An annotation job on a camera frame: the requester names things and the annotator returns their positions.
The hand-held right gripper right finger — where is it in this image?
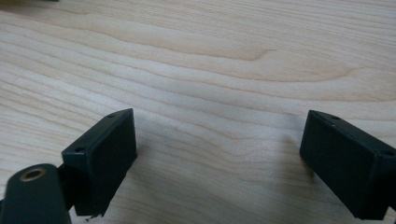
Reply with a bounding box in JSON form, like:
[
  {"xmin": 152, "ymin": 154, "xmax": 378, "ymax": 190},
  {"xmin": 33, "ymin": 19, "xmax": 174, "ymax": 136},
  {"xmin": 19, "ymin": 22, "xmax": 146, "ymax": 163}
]
[{"xmin": 299, "ymin": 109, "xmax": 396, "ymax": 221}]

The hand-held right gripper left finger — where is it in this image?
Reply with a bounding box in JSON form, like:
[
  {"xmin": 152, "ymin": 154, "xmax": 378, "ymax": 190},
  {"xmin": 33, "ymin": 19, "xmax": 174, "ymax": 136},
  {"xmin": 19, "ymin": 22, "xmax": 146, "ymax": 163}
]
[{"xmin": 61, "ymin": 107, "xmax": 138, "ymax": 217}]

